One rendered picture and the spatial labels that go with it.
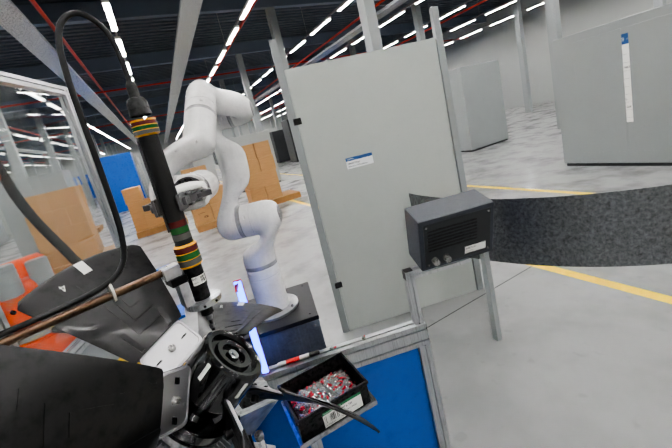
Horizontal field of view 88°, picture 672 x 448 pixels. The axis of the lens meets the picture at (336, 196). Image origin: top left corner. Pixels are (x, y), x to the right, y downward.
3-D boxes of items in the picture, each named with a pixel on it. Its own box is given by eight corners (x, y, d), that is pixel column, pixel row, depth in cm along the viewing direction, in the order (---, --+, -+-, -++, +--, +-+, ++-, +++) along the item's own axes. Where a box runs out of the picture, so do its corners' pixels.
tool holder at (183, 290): (184, 321, 64) (166, 272, 62) (170, 313, 69) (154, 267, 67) (228, 297, 70) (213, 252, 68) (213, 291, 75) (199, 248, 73)
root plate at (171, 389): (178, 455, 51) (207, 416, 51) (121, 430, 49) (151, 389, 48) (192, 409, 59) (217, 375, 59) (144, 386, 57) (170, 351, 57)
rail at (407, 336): (161, 433, 108) (153, 412, 107) (165, 423, 112) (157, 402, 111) (430, 343, 120) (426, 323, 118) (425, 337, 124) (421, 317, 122)
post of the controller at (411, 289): (415, 325, 118) (404, 272, 115) (412, 321, 121) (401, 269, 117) (424, 323, 119) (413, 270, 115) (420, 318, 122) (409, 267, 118)
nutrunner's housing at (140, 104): (203, 321, 68) (120, 79, 59) (195, 316, 70) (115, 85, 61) (221, 310, 70) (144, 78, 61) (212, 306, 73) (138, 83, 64)
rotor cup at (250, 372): (224, 458, 58) (270, 395, 57) (143, 421, 54) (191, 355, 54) (234, 395, 72) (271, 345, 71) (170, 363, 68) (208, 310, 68)
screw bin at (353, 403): (302, 446, 89) (295, 424, 87) (283, 405, 104) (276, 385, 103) (373, 402, 97) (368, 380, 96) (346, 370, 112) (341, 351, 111)
